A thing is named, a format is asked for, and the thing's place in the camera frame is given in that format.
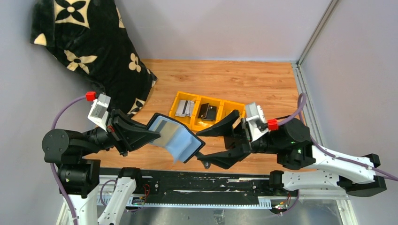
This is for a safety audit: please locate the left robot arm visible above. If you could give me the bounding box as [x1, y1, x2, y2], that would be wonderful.
[42, 110, 160, 225]

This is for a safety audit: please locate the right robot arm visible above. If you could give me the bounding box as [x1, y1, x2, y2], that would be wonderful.
[198, 110, 387, 197]

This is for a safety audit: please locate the black cards stack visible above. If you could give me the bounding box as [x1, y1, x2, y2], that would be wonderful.
[198, 103, 217, 121]

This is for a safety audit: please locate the silver cards stack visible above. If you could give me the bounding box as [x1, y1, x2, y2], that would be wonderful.
[175, 100, 195, 117]

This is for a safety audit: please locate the right yellow bin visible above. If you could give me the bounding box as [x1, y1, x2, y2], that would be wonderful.
[216, 100, 245, 122]

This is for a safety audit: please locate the left yellow bin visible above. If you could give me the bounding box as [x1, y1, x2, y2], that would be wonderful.
[168, 91, 199, 129]

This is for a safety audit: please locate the black floral blanket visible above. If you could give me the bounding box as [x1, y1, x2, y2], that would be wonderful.
[30, 0, 157, 117]

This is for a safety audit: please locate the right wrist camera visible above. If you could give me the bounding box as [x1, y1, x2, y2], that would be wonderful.
[245, 102, 269, 142]

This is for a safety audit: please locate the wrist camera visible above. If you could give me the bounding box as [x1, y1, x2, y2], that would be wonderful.
[245, 102, 269, 142]
[87, 94, 111, 131]

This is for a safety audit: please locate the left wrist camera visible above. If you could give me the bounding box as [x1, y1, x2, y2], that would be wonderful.
[87, 94, 111, 131]

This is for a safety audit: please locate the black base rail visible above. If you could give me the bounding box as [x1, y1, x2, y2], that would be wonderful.
[93, 168, 299, 206]

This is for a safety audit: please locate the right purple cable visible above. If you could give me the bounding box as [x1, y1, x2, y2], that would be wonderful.
[268, 92, 398, 215]

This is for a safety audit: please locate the purple cable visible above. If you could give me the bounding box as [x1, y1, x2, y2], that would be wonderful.
[268, 92, 398, 215]
[49, 91, 97, 225]

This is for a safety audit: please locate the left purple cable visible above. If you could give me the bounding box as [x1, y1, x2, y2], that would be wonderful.
[49, 91, 97, 225]

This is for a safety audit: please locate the aluminium frame post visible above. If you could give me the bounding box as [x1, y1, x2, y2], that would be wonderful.
[296, 0, 340, 67]

